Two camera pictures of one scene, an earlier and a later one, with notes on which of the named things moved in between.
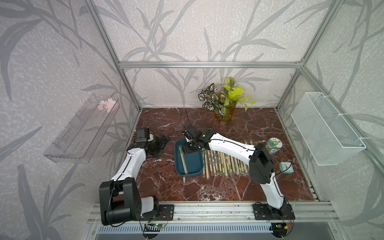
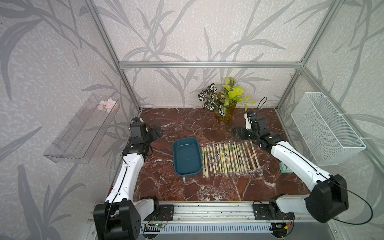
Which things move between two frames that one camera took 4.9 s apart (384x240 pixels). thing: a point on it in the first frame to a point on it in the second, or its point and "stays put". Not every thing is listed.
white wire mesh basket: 330,139 stays put
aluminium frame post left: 96,12 stays put
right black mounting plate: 263,211 stays put
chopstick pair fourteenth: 207,171 to 211,156
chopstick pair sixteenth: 183,159 to 203,161
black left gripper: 161,144 to 155,135
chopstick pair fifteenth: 206,165 stays put
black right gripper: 185,149 to 242,130
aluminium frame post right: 331,12 stays put
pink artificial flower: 107,104 stays put
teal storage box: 194,161 stays put
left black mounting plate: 164,212 stays put
